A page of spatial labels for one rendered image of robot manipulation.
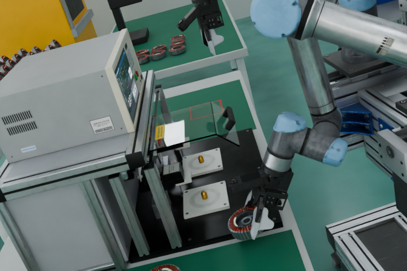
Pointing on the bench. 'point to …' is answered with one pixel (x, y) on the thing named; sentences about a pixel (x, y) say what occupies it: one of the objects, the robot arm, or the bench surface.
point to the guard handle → (229, 118)
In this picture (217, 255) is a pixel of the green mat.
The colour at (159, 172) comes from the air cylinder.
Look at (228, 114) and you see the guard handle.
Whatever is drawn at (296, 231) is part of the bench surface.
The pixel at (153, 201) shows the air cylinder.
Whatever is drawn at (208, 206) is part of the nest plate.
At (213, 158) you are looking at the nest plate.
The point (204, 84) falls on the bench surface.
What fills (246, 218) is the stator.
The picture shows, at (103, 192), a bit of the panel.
